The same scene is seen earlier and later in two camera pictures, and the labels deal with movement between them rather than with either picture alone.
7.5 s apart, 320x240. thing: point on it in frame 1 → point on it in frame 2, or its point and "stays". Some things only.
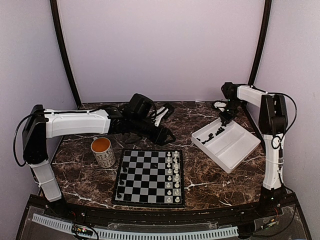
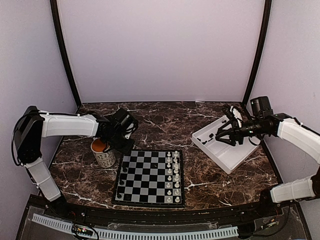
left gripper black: (162, 134) → (126, 149)
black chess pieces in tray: (220, 130) stays
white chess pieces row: (173, 185) stays
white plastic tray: (228, 146) stays
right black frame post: (262, 43) stays
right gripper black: (227, 119) → (232, 132)
